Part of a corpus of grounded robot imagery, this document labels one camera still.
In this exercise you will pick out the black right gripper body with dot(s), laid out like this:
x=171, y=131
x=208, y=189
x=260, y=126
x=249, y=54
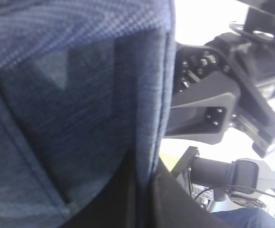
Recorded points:
x=225, y=83

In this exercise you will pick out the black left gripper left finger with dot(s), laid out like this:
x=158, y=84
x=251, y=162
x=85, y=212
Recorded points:
x=115, y=205

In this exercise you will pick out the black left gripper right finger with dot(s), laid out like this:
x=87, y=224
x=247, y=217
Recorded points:
x=172, y=207

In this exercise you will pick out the dark blue lunch bag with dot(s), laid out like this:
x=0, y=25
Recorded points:
x=82, y=82

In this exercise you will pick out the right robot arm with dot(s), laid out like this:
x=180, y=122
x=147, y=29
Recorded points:
x=243, y=180

